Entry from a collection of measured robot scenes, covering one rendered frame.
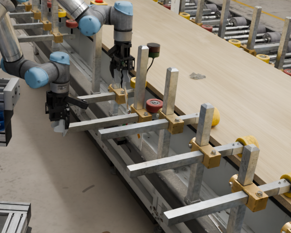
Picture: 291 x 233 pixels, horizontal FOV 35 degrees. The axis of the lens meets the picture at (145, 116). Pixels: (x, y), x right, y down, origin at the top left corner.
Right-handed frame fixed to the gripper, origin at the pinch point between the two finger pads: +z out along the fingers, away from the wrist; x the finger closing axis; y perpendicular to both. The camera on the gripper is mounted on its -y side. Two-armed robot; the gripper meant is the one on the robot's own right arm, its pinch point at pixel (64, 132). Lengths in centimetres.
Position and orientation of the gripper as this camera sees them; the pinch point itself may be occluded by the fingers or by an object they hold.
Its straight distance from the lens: 196.1
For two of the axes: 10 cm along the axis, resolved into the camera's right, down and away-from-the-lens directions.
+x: 4.6, 4.5, -7.7
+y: -8.9, 1.5, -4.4
